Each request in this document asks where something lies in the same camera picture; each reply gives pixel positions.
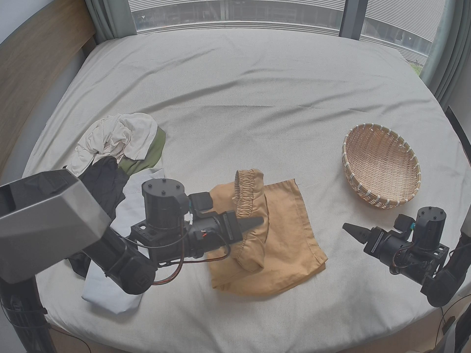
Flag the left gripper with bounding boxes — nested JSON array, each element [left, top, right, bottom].
[[185, 210, 265, 257]]

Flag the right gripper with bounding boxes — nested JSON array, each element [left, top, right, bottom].
[[342, 223, 413, 270]]

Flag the tan shorts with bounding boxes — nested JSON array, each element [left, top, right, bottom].
[[208, 168, 329, 297]]

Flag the round woven basket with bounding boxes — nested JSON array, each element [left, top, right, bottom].
[[341, 123, 422, 209]]

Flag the green garment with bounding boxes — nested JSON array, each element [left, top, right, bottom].
[[119, 125, 166, 176]]

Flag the bed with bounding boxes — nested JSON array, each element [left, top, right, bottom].
[[0, 0, 466, 353]]

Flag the black garment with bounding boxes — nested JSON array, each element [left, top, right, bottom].
[[66, 155, 127, 278]]

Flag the pale blue garment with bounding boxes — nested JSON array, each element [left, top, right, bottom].
[[81, 168, 166, 315]]

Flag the white garment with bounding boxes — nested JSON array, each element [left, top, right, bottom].
[[70, 113, 158, 177]]

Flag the blue-green curtain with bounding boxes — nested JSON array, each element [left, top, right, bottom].
[[419, 0, 471, 109], [75, 0, 138, 45]]

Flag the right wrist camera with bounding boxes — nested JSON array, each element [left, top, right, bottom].
[[394, 214, 416, 234]]

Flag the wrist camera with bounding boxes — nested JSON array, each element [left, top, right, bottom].
[[188, 192, 215, 214], [394, 214, 416, 234]]

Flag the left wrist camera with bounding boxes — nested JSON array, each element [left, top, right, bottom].
[[188, 192, 215, 214]]

